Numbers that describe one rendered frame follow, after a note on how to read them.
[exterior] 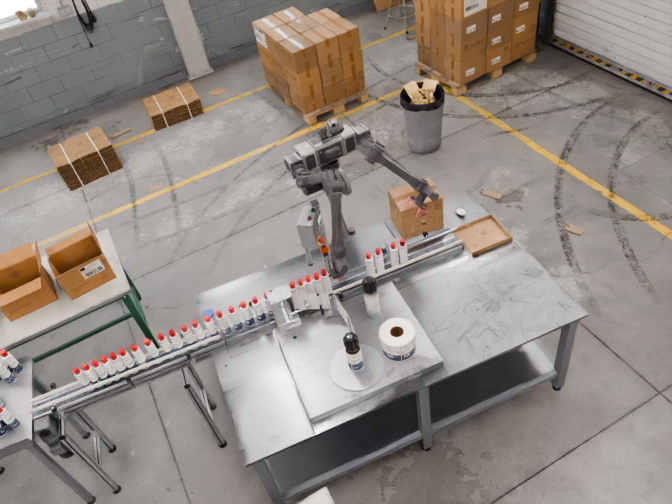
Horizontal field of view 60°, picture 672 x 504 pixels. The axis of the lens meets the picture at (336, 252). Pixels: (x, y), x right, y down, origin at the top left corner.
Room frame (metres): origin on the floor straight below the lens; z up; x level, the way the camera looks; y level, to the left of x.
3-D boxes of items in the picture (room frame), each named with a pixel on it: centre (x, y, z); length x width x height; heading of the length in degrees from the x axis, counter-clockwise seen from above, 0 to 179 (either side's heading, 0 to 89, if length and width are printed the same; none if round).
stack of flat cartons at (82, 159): (5.92, 2.59, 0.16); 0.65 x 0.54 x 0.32; 114
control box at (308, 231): (2.56, 0.11, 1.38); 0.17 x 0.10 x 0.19; 158
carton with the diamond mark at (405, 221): (2.97, -0.60, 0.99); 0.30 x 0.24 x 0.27; 98
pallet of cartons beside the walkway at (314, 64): (6.53, -0.17, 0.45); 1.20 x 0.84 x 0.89; 21
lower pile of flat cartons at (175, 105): (6.79, 1.63, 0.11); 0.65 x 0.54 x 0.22; 107
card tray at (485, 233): (2.73, -0.98, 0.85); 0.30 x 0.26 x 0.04; 103
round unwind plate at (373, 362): (1.88, 0.02, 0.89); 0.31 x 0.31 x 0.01
